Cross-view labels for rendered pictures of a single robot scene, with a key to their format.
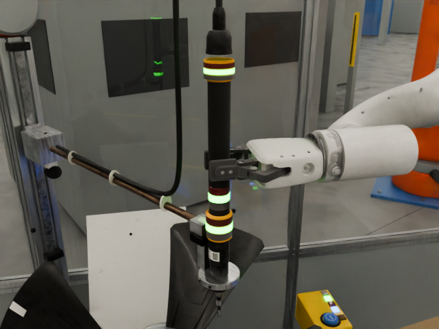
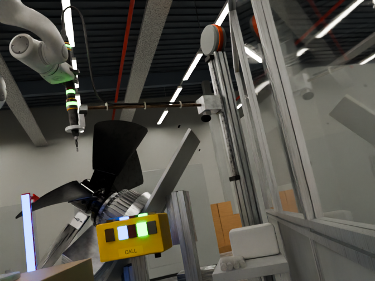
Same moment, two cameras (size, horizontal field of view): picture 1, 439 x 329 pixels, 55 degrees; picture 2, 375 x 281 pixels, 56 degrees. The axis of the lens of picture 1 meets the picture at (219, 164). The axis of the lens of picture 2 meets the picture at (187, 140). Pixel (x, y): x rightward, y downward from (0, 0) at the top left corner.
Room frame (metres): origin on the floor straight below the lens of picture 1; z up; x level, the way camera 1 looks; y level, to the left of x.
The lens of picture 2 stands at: (1.42, -1.10, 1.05)
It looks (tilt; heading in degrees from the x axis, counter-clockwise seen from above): 12 degrees up; 109
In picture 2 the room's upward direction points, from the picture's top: 11 degrees counter-clockwise
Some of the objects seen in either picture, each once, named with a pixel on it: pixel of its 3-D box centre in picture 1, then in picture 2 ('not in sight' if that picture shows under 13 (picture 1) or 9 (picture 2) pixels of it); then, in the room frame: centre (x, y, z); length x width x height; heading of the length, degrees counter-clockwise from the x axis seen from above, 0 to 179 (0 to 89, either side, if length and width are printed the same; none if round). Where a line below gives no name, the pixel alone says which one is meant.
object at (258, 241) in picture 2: not in sight; (253, 240); (1.13, 0.30, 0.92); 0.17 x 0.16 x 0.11; 11
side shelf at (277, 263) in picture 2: not in sight; (249, 263); (1.12, 0.22, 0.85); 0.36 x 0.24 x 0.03; 101
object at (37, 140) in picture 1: (42, 144); (210, 105); (1.03, 0.45, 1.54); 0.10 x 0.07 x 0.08; 46
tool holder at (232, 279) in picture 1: (214, 250); (76, 118); (0.61, 0.01, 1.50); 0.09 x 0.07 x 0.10; 46
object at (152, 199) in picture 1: (113, 179); (145, 106); (0.81, 0.22, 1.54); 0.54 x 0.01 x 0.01; 46
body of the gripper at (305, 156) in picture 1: (286, 158); (55, 70); (0.63, -0.11, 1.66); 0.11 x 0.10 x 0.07; 102
